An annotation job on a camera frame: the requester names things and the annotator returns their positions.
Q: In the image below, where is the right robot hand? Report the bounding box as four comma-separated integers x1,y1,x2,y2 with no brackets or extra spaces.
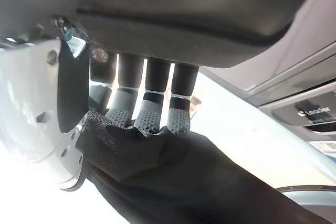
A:
0,0,336,190

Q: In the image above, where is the black garment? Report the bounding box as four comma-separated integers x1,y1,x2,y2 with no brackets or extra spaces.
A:
75,105,336,224

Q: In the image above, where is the dark grey washing machine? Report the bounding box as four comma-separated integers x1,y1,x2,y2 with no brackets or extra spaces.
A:
191,0,336,209

